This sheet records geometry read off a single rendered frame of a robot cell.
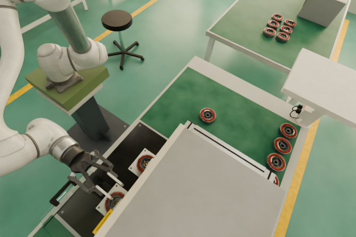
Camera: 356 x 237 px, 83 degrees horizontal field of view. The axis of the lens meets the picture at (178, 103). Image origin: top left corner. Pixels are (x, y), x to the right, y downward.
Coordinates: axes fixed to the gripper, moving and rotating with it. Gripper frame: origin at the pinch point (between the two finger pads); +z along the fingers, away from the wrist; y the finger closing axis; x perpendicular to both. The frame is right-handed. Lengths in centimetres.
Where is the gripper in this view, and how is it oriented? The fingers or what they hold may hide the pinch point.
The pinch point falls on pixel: (110, 186)
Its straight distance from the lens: 80.3
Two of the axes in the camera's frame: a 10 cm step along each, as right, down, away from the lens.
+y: -5.6, 6.7, -4.8
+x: 0.7, -5.4, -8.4
